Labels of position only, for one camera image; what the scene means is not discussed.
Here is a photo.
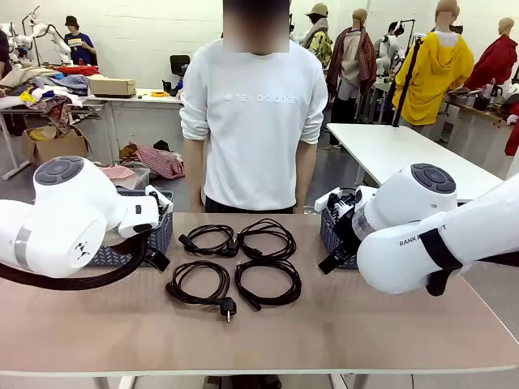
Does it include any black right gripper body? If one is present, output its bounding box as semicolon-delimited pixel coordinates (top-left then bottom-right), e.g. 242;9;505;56
329;192;365;261

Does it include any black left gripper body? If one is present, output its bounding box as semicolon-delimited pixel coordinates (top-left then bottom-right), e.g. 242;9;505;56
150;201;174;229

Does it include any small black power cord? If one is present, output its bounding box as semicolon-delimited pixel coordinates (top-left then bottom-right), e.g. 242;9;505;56
178;224;241;258

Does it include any black cable usb plug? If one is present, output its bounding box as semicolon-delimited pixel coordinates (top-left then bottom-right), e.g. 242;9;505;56
234;259;303;313

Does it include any black power cord Schuko plug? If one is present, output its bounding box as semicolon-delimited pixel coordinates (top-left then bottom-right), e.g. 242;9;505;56
165;260;241;324

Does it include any person's right forearm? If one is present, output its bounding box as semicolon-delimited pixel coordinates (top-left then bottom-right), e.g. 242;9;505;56
184;137;208;214

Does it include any person's left forearm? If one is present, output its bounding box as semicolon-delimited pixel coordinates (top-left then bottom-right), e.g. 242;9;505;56
294;140;318;214

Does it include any blue plastic lattice basket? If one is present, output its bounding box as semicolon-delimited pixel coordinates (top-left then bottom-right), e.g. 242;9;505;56
86;187;176;269
320;198;362;271

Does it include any clear plastic bin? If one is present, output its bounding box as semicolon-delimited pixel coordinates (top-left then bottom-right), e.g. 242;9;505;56
117;168;152;190

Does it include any red checkered clothes heap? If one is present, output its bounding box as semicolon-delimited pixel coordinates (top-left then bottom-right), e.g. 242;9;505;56
118;139;186;180

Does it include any pink checkered cloth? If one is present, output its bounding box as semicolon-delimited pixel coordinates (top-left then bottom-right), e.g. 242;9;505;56
99;164;137;180

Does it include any white work table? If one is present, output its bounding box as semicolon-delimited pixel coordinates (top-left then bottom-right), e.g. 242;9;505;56
0;88;184;182

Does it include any person in white sweatshirt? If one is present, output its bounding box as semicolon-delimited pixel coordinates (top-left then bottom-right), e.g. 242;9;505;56
179;0;330;215

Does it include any open cardboard box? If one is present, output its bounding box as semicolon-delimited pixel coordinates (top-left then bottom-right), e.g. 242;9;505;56
22;124;91;165

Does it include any flat cardboard box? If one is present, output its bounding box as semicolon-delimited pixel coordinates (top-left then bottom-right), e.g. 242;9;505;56
88;77;137;99

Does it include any black office chair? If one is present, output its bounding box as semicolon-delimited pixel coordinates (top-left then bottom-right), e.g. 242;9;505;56
169;54;192;92

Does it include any black stand pole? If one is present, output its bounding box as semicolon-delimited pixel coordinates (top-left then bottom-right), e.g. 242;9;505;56
392;36;425;129

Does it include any cluttered workbench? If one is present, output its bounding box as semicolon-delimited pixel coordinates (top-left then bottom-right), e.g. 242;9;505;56
445;83;519;163

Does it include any mannequin with red patterned shawl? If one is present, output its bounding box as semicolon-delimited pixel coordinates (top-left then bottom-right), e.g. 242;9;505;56
326;8;379;125

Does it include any pile of colourful clothes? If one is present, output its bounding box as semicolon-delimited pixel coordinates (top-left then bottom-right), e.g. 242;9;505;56
0;64;103;119

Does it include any mannequin in yellow hoodie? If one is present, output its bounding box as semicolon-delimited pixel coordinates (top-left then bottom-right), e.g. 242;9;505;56
391;0;476;127

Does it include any white humanoid robot black headset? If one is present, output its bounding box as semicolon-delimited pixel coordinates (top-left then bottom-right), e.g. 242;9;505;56
375;19;409;79

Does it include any person in blue shirt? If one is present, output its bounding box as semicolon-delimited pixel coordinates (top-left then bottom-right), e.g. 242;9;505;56
63;15;99;66

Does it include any red hanging cloth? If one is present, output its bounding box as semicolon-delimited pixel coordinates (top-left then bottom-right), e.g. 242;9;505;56
504;113;519;157

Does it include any mannequin in red garment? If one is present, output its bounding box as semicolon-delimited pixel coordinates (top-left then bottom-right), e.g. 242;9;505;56
464;17;519;92

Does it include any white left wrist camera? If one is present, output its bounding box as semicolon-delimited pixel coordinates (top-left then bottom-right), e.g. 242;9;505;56
144;184;176;215

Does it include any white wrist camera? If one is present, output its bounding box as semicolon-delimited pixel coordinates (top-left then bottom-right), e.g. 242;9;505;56
144;184;176;215
315;186;380;216

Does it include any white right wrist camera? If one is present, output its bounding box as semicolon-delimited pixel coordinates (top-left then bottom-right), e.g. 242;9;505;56
315;186;380;216

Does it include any black coiled cable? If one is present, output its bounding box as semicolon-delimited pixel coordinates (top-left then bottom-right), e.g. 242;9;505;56
236;217;298;261

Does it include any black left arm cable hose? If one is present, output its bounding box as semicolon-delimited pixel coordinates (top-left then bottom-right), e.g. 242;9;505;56
0;233;150;291

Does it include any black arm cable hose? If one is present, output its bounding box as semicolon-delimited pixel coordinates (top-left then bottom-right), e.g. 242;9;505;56
419;228;519;297
0;233;150;291

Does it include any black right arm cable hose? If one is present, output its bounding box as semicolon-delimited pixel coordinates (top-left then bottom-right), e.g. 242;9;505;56
419;228;519;297

